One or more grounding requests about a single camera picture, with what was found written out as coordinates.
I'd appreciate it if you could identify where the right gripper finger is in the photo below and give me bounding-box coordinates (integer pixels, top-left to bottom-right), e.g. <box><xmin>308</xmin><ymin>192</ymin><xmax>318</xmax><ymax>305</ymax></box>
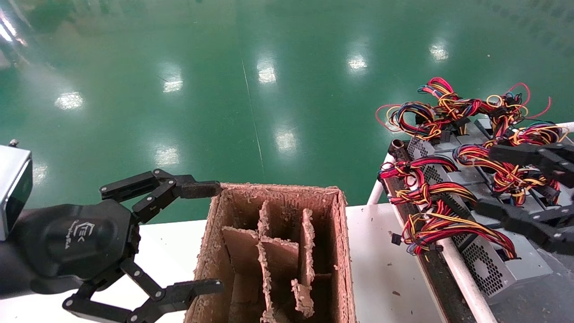
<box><xmin>488</xmin><ymin>143</ymin><xmax>574</xmax><ymax>189</ymax></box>
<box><xmin>474</xmin><ymin>197</ymin><xmax>574</xmax><ymax>257</ymax></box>

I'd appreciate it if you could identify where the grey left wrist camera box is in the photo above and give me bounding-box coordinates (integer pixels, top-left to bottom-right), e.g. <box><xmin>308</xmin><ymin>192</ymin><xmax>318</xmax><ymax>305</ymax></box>
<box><xmin>0</xmin><ymin>140</ymin><xmax>33</xmax><ymax>243</ymax></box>

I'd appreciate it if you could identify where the brown cardboard box with dividers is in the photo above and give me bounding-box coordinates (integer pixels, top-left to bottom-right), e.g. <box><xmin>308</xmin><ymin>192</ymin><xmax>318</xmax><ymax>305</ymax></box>
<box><xmin>184</xmin><ymin>182</ymin><xmax>357</xmax><ymax>323</ymax></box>

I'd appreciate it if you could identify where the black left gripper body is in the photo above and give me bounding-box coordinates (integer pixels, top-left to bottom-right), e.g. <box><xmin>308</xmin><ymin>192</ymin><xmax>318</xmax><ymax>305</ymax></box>
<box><xmin>0</xmin><ymin>200</ymin><xmax>140</xmax><ymax>299</ymax></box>

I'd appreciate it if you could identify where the white-framed cart with black mat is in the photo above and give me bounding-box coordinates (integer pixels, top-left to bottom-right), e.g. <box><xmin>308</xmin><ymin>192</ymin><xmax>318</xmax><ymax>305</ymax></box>
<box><xmin>367</xmin><ymin>121</ymin><xmax>574</xmax><ymax>323</ymax></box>

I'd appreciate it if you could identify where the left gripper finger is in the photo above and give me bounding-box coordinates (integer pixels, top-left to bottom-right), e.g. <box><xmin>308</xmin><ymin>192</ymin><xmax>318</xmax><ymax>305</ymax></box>
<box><xmin>61</xmin><ymin>258</ymin><xmax>225</xmax><ymax>323</ymax></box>
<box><xmin>99</xmin><ymin>168</ymin><xmax>223</xmax><ymax>225</ymax></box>

